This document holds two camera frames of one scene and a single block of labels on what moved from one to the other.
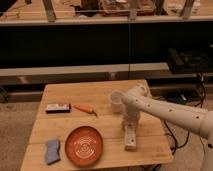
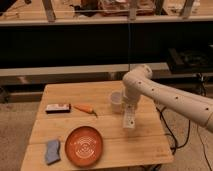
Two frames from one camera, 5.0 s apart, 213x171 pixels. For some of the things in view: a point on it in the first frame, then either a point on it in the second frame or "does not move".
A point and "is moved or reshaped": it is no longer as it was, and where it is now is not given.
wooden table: [76, 130] does not move
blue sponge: [52, 153] does not move
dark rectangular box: [57, 108] does not move
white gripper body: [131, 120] → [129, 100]
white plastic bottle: [130, 137] is moved or reshaped
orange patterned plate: [83, 146] does not move
